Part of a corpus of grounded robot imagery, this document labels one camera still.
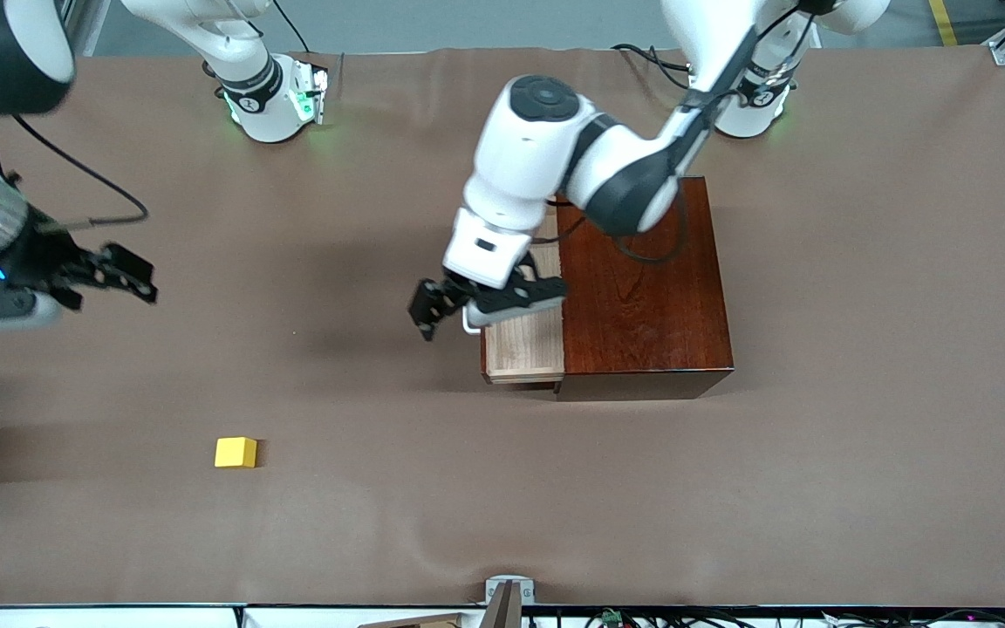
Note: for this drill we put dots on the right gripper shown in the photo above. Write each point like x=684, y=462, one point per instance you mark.
x=38, y=258

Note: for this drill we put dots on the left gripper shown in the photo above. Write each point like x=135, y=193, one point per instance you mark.
x=450, y=291

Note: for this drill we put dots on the yellow block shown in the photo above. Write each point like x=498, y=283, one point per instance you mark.
x=235, y=453

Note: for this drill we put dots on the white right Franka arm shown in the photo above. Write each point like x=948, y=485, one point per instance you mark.
x=254, y=118

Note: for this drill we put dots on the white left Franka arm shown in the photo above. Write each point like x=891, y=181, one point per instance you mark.
x=520, y=157

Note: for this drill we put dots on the dark brown wooden cabinet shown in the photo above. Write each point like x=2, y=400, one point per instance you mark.
x=642, y=331

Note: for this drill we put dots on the brown table cloth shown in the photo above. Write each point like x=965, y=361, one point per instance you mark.
x=337, y=523

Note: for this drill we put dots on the grey brown upright pole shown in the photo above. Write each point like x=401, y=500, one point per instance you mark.
x=504, y=610

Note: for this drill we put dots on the grey metal bracket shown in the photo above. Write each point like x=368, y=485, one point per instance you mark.
x=509, y=580

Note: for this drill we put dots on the white table edge rail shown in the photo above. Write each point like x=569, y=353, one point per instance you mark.
x=119, y=619

